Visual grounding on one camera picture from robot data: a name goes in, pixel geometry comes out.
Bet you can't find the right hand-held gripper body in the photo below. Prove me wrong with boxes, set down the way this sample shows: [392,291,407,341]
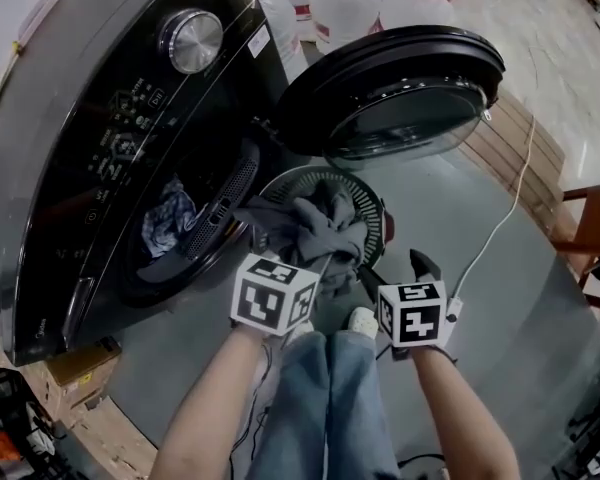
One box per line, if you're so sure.
[377,280,449,349]

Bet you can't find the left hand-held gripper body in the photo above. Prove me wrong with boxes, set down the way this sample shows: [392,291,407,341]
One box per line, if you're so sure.
[229,252,322,338]

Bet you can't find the dark grey garment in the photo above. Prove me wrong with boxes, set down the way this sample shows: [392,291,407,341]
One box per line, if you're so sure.
[234,180,366,297]

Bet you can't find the pale green laundry basket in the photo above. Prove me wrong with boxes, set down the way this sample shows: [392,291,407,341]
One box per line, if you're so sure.
[257,165,396,269]

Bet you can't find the blue checked clothes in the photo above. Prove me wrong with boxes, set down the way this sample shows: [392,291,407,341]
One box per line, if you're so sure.
[140,177,197,259]

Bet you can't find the black washing machine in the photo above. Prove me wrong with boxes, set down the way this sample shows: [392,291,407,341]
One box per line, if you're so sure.
[0,0,311,367]

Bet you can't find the person's left forearm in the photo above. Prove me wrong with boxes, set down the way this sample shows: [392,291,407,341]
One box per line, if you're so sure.
[149,327,271,480]

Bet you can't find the person's right forearm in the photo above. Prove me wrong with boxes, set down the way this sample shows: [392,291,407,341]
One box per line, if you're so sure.
[409,345,521,480]

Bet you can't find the round black washing machine door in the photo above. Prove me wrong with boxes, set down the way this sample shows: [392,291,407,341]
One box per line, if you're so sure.
[274,25,506,162]

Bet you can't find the white power strip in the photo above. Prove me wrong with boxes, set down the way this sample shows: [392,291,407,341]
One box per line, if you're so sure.
[444,295,465,324]

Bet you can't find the person's right white shoe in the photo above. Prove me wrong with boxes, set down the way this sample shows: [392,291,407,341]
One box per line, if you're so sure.
[348,307,380,339]

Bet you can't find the person's legs in blue jeans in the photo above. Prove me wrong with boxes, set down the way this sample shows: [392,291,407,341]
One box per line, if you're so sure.
[247,330,401,480]

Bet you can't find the wooden plank platform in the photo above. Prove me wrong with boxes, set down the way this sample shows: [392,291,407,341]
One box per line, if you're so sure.
[457,87,566,229]

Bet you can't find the wooden desk with white top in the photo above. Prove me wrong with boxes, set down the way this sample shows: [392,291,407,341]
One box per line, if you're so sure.
[549,182,600,314]

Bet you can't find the yellow cardboard box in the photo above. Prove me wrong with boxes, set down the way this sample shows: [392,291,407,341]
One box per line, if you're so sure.
[44,337,124,409]

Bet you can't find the group of clear water jugs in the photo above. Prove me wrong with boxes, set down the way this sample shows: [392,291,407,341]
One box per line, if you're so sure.
[254,0,456,69]

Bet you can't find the white power strip cable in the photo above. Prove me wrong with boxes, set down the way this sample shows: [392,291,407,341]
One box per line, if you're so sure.
[452,115,537,299]

